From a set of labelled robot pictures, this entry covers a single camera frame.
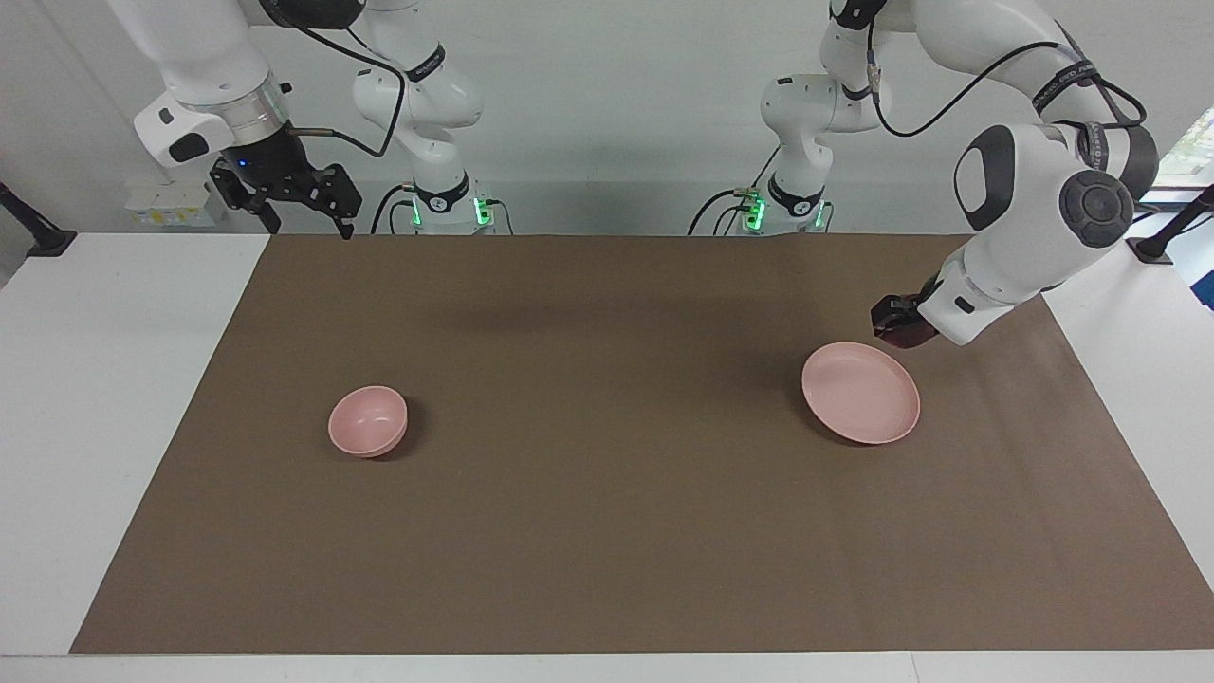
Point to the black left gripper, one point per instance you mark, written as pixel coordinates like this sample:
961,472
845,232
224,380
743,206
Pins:
929,289

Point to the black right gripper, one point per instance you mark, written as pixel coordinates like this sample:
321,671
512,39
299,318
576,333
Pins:
270,166

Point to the dark red apple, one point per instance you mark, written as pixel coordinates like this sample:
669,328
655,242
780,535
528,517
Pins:
906,338

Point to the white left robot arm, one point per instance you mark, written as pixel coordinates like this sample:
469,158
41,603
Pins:
1020,228

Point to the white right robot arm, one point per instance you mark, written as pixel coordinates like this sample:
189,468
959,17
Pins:
204,57

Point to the pink plate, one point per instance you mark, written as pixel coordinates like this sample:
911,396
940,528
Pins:
858,394

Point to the pink bowl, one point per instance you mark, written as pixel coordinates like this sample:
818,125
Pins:
365,422

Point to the black clamp stand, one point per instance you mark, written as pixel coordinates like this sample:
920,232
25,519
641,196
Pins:
43,239
1152,249

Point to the blue object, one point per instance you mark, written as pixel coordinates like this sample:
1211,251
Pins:
1206,289

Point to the window with green view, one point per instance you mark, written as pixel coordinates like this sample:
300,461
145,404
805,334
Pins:
1190,152

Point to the brown table mat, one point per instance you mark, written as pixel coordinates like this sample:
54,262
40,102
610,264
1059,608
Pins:
607,531

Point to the white wall socket box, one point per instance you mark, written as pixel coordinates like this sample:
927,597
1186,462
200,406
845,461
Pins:
175,204

